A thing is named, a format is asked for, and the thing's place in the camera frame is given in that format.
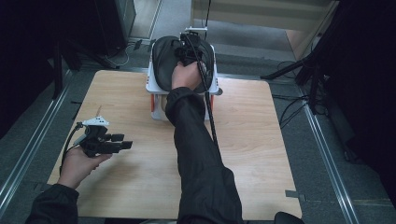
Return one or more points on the person's black-clad leg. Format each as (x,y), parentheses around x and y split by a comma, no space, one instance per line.
(288,218)

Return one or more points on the black tape strip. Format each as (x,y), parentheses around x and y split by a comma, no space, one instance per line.
(76,102)

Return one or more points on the white two-tier shoe rack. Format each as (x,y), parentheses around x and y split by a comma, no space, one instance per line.
(150,87)

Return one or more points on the grey tape piece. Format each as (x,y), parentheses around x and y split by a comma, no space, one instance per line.
(295,195)

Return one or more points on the cream clog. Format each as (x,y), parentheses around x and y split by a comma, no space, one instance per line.
(162,105)

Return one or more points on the black metal stand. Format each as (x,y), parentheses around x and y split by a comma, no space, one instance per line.
(57,71)

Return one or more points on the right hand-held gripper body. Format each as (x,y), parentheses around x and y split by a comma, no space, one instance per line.
(188,51)

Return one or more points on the dark cabinet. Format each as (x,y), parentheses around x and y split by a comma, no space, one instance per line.
(115,25)

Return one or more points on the black plug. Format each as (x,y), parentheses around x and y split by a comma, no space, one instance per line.
(138,44)

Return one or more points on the black curtain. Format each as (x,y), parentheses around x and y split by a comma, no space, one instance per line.
(31,46)
(367,77)

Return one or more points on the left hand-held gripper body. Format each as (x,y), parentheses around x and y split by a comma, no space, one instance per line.
(95,144)

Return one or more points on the person's right hand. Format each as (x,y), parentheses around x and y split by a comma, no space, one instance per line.
(186,77)

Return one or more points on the metal floor rail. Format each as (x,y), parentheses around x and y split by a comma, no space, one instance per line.
(330,161)
(34,146)

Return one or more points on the person's left hand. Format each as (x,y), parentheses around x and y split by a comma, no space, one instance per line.
(76,166)

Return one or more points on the black flip-flop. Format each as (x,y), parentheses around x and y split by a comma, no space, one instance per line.
(163,62)
(209,59)

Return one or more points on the black tripod stand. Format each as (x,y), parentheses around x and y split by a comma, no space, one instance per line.
(292,67)

